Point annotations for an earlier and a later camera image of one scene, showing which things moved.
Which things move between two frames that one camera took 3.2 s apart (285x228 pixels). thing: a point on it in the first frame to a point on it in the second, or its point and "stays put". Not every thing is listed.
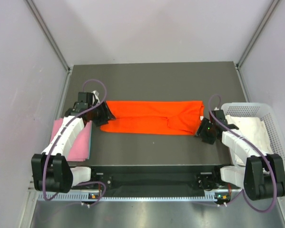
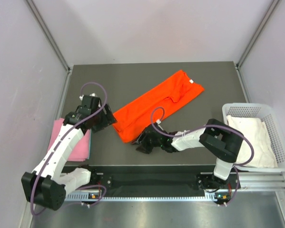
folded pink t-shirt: [79, 148] stays put
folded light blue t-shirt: [90, 138] stays put
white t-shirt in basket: [253, 129] stays put
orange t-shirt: [169, 117] to [180, 88]
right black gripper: [205, 122] to [144, 147]
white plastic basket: [277, 142] stays put
